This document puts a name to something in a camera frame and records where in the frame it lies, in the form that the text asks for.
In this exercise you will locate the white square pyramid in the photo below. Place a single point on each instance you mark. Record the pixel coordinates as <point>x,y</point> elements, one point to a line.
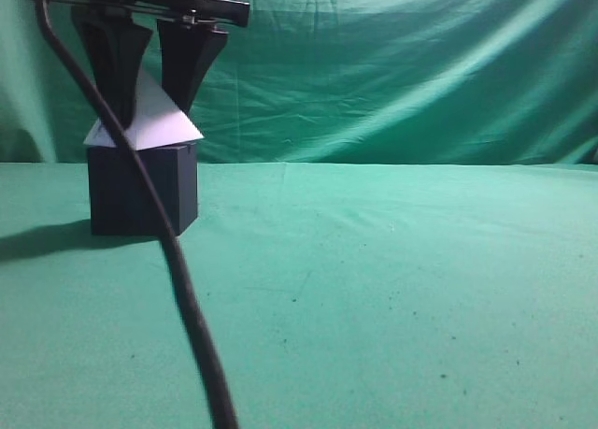
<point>158,121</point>

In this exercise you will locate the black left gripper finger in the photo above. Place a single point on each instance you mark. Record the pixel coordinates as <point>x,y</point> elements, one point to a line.
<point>188,51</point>

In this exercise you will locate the green backdrop cloth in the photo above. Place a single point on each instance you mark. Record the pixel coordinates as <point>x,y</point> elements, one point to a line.
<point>404,82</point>

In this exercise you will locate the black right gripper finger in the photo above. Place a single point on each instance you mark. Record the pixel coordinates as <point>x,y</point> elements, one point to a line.
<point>114,45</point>

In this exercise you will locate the dark navy cube block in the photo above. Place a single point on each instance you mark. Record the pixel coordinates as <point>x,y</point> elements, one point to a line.
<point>120,208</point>

